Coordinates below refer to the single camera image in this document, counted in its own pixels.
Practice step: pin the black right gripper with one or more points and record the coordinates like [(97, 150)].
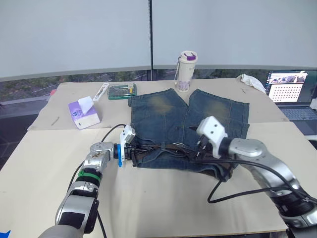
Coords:
[(206, 147)]

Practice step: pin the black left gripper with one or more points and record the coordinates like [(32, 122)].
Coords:
[(130, 153)]

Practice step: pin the brown braided belt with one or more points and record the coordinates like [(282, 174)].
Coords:
[(171, 146)]

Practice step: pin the blue denim shorts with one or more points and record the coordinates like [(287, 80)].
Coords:
[(163, 119)]

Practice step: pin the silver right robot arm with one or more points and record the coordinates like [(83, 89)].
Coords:
[(260, 153)]

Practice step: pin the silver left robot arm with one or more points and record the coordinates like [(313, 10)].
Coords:
[(81, 193)]

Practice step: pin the blue left wrist clamp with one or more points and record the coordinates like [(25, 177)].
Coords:
[(120, 155)]

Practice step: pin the green screwdriver bit case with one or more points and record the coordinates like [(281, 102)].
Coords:
[(122, 91)]

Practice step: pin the cream tumbler purple lid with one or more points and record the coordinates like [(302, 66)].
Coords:
[(185, 74)]

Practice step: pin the purple tissue pack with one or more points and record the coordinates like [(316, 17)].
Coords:
[(85, 117)]

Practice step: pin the crumpled white cloth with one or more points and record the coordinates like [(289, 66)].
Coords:
[(252, 81)]

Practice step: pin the beige paper sheet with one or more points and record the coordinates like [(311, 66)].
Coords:
[(74, 91)]

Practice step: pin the open laptop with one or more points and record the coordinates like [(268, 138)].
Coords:
[(287, 91)]

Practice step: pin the white roller blind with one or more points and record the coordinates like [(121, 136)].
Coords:
[(235, 29), (74, 32)]

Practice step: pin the blue pointed piece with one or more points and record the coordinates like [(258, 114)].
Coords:
[(5, 234)]

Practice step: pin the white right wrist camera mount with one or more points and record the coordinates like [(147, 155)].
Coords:
[(213, 129)]

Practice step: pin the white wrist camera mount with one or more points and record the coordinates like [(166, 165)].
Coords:
[(213, 129), (127, 135)]

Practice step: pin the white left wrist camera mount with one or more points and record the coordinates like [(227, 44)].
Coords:
[(127, 135)]

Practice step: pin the black window divider post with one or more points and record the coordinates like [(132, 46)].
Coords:
[(151, 37)]

